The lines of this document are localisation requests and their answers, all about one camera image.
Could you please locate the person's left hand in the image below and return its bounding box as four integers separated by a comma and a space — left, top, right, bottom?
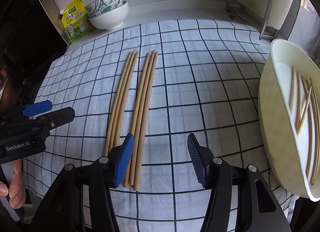
1, 159, 26, 209

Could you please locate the white black checkered cloth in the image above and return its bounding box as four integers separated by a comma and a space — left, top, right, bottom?
24, 19, 296, 231

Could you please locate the white round tray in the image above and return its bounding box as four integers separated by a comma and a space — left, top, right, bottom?
258, 39, 319, 202

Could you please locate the yellow seasoning pouch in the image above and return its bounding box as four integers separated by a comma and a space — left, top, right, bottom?
61, 0, 94, 42

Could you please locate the large white bowl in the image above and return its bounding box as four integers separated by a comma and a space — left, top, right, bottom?
89, 1, 129, 31

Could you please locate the upper blue patterned bowl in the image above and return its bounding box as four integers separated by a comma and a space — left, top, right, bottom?
86, 0, 116, 15

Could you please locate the blue patterned bowl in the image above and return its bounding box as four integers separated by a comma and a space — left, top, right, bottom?
86, 0, 116, 15
88, 0, 123, 18

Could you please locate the metal cutting board rack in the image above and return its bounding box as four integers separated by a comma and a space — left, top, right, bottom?
227, 0, 279, 40

